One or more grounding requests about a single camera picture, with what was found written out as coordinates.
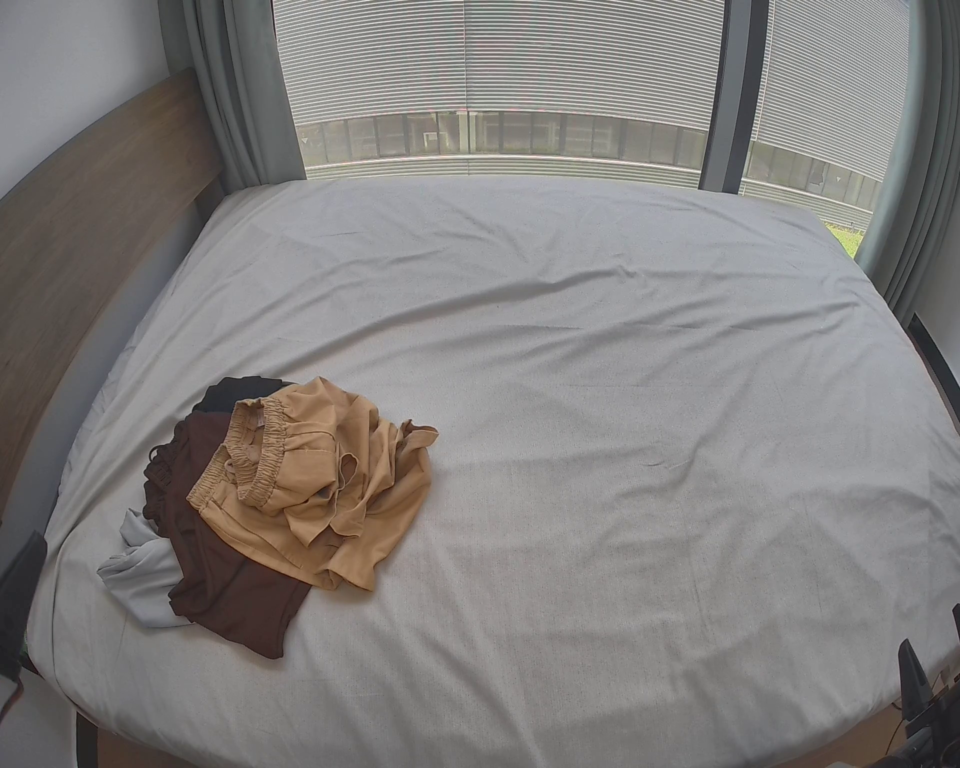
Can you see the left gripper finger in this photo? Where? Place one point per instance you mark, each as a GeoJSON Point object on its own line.
{"type": "Point", "coordinates": [15, 607]}

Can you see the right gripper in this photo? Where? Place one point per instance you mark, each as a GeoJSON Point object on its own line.
{"type": "Point", "coordinates": [937, 731]}

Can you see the tan shorts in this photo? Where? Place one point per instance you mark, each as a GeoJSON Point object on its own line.
{"type": "Point", "coordinates": [360, 487]}

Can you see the bed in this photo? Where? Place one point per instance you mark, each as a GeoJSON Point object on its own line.
{"type": "Point", "coordinates": [600, 375]}

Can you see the pale grey garment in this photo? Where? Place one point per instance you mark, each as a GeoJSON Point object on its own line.
{"type": "Point", "coordinates": [142, 577]}

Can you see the brown shorts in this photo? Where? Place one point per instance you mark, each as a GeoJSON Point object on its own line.
{"type": "Point", "coordinates": [225, 585]}

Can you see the black garment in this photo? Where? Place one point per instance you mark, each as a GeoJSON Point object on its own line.
{"type": "Point", "coordinates": [225, 394]}

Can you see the grey-green curtain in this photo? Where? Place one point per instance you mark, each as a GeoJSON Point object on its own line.
{"type": "Point", "coordinates": [225, 90]}
{"type": "Point", "coordinates": [930, 187]}

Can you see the window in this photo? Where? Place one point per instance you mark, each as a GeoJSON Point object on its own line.
{"type": "Point", "coordinates": [525, 75]}

